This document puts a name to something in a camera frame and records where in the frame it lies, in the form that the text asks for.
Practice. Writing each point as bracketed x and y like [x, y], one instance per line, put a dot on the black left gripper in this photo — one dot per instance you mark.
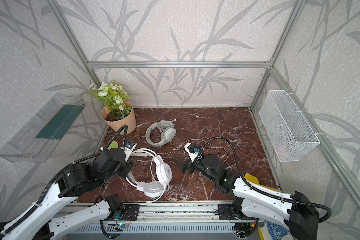
[125, 167]

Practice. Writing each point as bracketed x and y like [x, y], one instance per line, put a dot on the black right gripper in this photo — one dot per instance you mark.
[192, 165]

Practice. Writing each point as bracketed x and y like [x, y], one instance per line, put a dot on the white headphones pair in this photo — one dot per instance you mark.
[161, 174]
[167, 131]

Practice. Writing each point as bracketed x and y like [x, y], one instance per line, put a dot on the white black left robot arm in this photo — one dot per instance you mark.
[49, 202]

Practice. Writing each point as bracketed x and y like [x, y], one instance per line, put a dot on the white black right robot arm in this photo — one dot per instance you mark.
[292, 212]

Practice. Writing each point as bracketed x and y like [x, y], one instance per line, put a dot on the peach flower pot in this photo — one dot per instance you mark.
[129, 120]

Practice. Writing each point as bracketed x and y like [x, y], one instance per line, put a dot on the artificial green white plant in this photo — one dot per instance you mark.
[114, 97]

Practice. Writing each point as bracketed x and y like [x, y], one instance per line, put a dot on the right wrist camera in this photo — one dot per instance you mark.
[194, 153]

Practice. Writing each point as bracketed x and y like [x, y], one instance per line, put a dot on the green trowel wooden handle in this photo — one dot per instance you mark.
[113, 145]

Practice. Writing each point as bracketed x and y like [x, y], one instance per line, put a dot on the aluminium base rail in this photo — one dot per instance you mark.
[177, 217]

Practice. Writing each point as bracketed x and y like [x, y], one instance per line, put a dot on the clear plastic wall shelf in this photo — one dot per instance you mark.
[35, 141]

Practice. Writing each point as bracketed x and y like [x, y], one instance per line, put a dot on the white wire mesh basket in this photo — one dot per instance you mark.
[291, 135]

